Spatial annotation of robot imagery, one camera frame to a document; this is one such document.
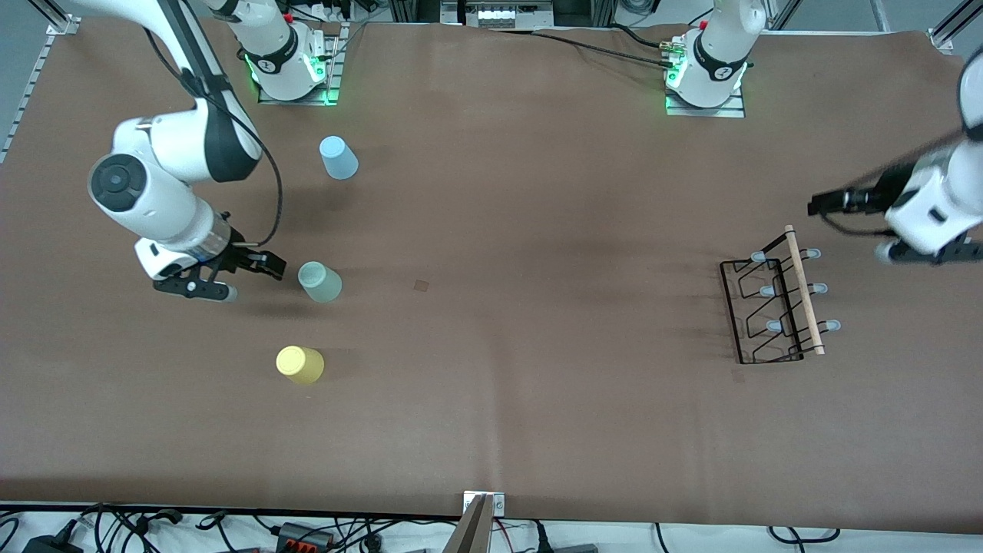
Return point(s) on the aluminium frame post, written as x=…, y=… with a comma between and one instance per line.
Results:
x=55, y=15
x=956, y=27

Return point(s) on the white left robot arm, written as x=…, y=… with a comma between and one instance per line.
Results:
x=714, y=61

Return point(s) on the pale green plastic cup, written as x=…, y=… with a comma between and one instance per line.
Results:
x=319, y=282

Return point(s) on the black power adapter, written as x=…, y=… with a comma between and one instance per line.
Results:
x=50, y=544

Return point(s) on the brown table mat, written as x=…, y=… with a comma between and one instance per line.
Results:
x=537, y=422

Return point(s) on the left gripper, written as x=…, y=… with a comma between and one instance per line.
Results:
x=883, y=192

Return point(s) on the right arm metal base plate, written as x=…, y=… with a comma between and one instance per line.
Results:
x=332, y=73

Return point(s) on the yellow plastic cup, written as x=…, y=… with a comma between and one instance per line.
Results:
x=299, y=364

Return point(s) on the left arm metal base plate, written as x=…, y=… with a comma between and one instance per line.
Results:
x=733, y=110

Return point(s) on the perforated aluminium side rail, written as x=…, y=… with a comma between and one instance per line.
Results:
x=27, y=96

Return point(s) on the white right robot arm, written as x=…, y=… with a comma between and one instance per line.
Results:
x=153, y=207

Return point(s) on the black orange connector box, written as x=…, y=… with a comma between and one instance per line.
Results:
x=306, y=536

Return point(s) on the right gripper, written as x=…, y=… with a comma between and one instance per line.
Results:
x=236, y=257

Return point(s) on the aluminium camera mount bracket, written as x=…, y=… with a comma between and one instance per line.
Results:
x=480, y=526

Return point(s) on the white power strip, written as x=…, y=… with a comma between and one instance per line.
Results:
x=498, y=13

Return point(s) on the light blue plastic cup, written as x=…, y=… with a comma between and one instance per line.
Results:
x=338, y=157

